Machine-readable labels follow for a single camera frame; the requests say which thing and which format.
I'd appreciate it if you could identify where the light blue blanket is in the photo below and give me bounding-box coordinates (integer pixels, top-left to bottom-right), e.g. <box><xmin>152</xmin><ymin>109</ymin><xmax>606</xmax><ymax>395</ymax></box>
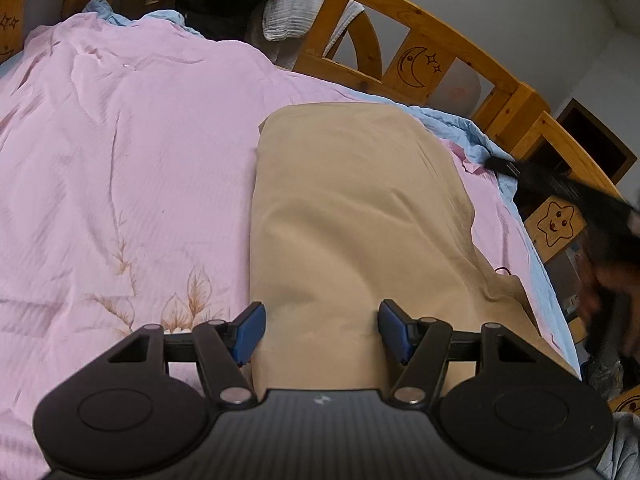
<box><xmin>0</xmin><ymin>0</ymin><xmax>584</xmax><ymax>380</ymax></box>

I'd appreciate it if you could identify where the person's right hand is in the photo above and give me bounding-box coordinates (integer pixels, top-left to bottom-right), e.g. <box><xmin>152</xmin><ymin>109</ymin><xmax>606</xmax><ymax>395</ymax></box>
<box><xmin>577</xmin><ymin>252</ymin><xmax>640</xmax><ymax>356</ymax></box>

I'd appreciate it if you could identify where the wooden bed frame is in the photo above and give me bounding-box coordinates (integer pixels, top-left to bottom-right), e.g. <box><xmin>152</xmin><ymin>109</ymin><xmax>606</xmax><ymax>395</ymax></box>
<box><xmin>0</xmin><ymin>0</ymin><xmax>640</xmax><ymax>416</ymax></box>

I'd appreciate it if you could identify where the grey white towel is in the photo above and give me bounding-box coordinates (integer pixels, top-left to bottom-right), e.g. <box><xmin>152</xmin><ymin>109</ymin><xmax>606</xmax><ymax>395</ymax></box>
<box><xmin>261</xmin><ymin>0</ymin><xmax>367</xmax><ymax>59</ymax></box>

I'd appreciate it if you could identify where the tan hooded jacket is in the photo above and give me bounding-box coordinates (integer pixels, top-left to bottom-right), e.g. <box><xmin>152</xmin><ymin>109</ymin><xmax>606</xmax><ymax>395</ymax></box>
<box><xmin>250</xmin><ymin>103</ymin><xmax>577</xmax><ymax>392</ymax></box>

